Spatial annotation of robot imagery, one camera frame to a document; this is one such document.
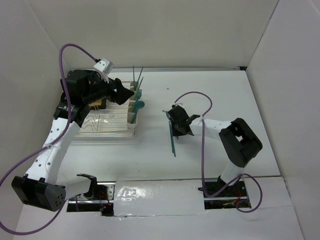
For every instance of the teal plastic spoon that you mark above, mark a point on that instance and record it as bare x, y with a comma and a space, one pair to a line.
138, 107
136, 111

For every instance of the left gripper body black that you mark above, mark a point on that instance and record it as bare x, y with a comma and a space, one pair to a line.
100, 89

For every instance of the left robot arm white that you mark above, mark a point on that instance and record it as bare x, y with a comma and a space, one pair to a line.
39, 187

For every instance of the cream utensil holder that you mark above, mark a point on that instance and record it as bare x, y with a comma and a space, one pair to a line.
134, 88
131, 117

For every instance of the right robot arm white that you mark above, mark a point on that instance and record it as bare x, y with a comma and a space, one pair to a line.
240, 143

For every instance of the cream utensil holder far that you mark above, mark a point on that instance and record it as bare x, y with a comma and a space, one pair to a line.
134, 88

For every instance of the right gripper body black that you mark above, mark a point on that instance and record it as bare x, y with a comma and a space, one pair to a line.
176, 130

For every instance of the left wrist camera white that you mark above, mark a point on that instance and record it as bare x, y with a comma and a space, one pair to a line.
104, 67

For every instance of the metal wire dish rack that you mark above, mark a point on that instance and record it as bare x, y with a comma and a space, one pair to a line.
105, 120

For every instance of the cream utensil holder near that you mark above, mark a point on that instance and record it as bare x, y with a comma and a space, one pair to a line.
131, 117

